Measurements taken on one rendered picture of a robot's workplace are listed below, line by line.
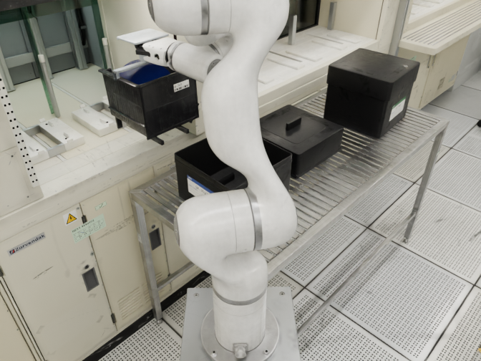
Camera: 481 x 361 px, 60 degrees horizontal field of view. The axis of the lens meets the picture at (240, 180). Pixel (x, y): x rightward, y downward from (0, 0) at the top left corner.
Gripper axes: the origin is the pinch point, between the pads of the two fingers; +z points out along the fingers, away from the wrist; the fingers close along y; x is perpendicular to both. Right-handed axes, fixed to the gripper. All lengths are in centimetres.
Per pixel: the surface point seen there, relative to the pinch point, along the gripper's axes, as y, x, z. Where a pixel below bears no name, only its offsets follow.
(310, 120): 55, -38, -26
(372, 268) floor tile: 84, -124, -55
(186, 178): -4.4, -38.0, -20.5
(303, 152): 35, -38, -38
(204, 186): -4.8, -36.2, -29.7
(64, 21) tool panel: 18, -15, 92
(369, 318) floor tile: 56, -124, -70
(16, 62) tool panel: -10, -27, 90
